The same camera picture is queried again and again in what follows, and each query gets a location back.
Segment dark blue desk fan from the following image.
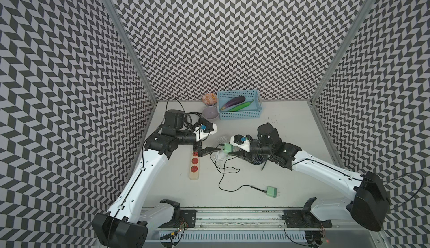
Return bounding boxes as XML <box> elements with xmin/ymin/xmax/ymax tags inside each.
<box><xmin>246</xmin><ymin>139</ymin><xmax>267</xmax><ymax>171</ymax></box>

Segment green plug white fan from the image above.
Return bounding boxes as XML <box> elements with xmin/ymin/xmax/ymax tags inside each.
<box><xmin>265</xmin><ymin>186</ymin><xmax>278</xmax><ymax>198</ymax></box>

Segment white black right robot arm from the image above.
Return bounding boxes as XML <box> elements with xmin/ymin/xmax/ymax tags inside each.
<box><xmin>230</xmin><ymin>123</ymin><xmax>391</xmax><ymax>232</ymax></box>

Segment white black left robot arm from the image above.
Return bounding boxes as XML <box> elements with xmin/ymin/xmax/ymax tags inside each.
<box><xmin>92</xmin><ymin>110</ymin><xmax>218</xmax><ymax>248</ymax></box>

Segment white desk fan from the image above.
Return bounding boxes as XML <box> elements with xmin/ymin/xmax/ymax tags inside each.
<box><xmin>215</xmin><ymin>136</ymin><xmax>232</xmax><ymax>167</ymax></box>

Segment beige power strip red sockets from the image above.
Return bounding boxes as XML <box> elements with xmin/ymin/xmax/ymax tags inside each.
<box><xmin>189</xmin><ymin>151</ymin><xmax>200</xmax><ymax>180</ymax></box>

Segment light blue perforated basket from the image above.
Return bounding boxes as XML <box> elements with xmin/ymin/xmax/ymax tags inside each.
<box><xmin>217</xmin><ymin>90</ymin><xmax>263</xmax><ymax>120</ymax></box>

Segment lilac plastic bowl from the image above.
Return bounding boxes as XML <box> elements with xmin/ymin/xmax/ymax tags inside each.
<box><xmin>202</xmin><ymin>106</ymin><xmax>219</xmax><ymax>122</ymax></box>

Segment green toy cucumber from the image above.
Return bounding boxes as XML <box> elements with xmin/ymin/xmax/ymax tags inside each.
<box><xmin>228</xmin><ymin>101</ymin><xmax>253</xmax><ymax>112</ymax></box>

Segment orange blue patterned bowl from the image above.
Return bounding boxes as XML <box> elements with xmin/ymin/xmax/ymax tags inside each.
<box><xmin>202</xmin><ymin>92</ymin><xmax>218</xmax><ymax>106</ymax></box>

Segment purple toy eggplant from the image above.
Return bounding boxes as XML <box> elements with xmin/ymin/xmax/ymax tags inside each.
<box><xmin>220</xmin><ymin>96</ymin><xmax>246</xmax><ymax>111</ymax></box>

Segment black power strip cable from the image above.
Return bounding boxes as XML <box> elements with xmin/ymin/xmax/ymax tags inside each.
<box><xmin>183</xmin><ymin>111</ymin><xmax>206</xmax><ymax>129</ymax></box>

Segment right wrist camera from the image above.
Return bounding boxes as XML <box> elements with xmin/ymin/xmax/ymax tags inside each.
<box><xmin>231</xmin><ymin>135</ymin><xmax>251</xmax><ymax>152</ymax></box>

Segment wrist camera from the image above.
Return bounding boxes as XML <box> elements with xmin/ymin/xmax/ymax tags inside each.
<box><xmin>194</xmin><ymin>122</ymin><xmax>218</xmax><ymax>142</ymax></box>
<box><xmin>231</xmin><ymin>135</ymin><xmax>251</xmax><ymax>152</ymax></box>

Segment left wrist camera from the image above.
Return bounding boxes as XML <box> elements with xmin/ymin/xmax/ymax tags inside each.
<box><xmin>194</xmin><ymin>122</ymin><xmax>218</xmax><ymax>142</ymax></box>

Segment black white fan cable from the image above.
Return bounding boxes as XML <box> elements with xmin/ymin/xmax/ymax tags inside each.
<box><xmin>217</xmin><ymin>153</ymin><xmax>268</xmax><ymax>193</ymax></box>

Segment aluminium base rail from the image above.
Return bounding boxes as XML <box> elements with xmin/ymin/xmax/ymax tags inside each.
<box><xmin>95</xmin><ymin>207</ymin><xmax>384</xmax><ymax>248</ymax></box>

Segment aluminium corner post left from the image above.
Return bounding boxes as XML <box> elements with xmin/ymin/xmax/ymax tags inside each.
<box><xmin>100</xmin><ymin>0</ymin><xmax>158</xmax><ymax>104</ymax></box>

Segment aluminium corner post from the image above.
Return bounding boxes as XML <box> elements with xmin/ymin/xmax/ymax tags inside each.
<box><xmin>310</xmin><ymin>0</ymin><xmax>376</xmax><ymax>105</ymax></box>
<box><xmin>100</xmin><ymin>0</ymin><xmax>158</xmax><ymax>104</ymax></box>

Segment aluminium corner post right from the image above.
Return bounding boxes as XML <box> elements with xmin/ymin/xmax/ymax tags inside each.
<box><xmin>310</xmin><ymin>0</ymin><xmax>376</xmax><ymax>105</ymax></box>

